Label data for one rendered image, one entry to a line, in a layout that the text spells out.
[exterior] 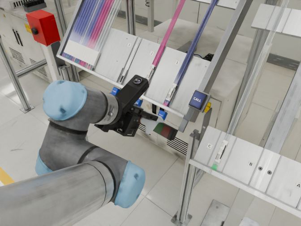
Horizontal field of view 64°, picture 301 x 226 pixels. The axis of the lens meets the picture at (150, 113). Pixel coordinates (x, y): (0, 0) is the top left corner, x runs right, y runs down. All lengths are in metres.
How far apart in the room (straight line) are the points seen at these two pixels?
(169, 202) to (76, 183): 1.12
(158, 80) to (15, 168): 1.17
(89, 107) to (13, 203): 0.25
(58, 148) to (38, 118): 1.56
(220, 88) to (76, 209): 0.91
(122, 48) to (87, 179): 0.70
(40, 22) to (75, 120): 1.07
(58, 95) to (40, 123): 1.52
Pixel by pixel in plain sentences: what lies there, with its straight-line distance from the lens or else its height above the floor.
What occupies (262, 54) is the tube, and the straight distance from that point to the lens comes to 0.71.
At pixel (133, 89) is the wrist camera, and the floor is 0.89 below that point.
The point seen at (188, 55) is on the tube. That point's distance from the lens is 0.83.
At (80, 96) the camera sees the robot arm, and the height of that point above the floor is 0.98.
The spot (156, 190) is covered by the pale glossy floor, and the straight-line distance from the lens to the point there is 1.45.
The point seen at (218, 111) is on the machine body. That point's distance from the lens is 1.13.
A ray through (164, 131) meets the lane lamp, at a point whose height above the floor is 0.65.
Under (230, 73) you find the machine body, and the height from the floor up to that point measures 0.62.
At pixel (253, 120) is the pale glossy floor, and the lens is 1.98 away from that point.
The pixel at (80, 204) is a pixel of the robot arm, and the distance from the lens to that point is 0.33.
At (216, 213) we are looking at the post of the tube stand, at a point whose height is 0.01.
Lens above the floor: 1.25
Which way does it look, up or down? 41 degrees down
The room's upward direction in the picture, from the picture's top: straight up
